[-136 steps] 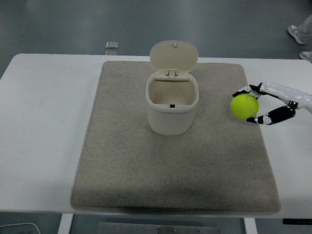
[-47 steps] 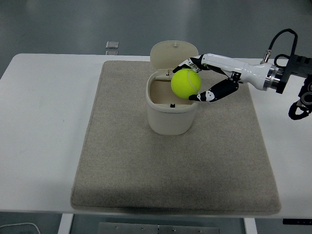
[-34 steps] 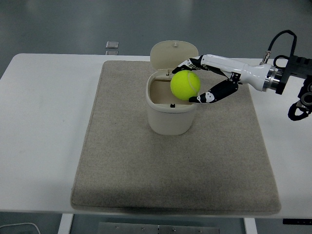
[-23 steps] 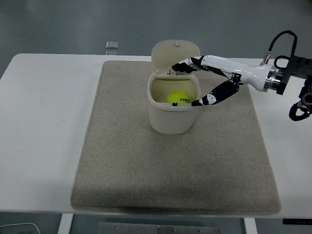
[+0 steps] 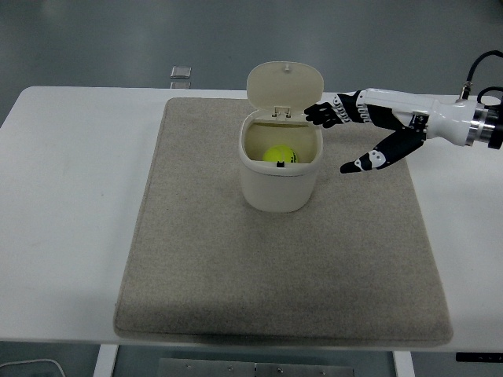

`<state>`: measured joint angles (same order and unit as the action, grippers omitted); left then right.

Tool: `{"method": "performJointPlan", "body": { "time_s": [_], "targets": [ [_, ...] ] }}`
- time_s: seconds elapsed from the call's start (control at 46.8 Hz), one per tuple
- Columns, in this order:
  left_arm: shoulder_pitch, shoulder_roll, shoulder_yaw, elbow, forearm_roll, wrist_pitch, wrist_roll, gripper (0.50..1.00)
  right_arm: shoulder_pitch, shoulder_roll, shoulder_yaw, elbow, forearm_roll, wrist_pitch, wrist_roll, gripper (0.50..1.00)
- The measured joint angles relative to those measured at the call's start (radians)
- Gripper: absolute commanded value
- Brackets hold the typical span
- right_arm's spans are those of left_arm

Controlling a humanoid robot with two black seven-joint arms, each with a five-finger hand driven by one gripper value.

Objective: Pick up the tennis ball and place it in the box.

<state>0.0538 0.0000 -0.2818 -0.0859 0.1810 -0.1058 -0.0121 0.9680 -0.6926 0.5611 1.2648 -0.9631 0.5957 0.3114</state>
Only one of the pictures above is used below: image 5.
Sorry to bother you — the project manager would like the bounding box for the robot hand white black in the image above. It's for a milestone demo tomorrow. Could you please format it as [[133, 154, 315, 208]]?
[[303, 88, 479, 175]]

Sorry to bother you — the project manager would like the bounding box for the yellow-green tennis ball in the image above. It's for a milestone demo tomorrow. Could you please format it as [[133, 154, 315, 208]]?
[[262, 145, 299, 163]]

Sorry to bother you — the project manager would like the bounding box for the cream plastic bin with lid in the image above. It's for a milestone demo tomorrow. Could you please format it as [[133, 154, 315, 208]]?
[[239, 60, 325, 214]]

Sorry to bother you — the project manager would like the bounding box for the black table control panel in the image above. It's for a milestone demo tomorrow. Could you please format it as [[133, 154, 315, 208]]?
[[455, 352, 503, 362]]

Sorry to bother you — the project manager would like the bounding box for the white table leg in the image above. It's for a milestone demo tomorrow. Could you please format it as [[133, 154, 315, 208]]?
[[392, 349, 413, 377], [93, 343, 119, 377]]

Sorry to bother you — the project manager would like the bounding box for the beige-grey fabric mat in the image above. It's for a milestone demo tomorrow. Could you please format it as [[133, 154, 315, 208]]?
[[112, 97, 453, 346]]

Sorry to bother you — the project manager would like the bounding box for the grey metal plate with screws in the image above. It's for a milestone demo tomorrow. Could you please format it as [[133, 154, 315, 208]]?
[[156, 357, 354, 377]]

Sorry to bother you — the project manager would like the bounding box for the white cable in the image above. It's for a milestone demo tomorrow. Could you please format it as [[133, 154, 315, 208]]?
[[0, 357, 66, 377]]

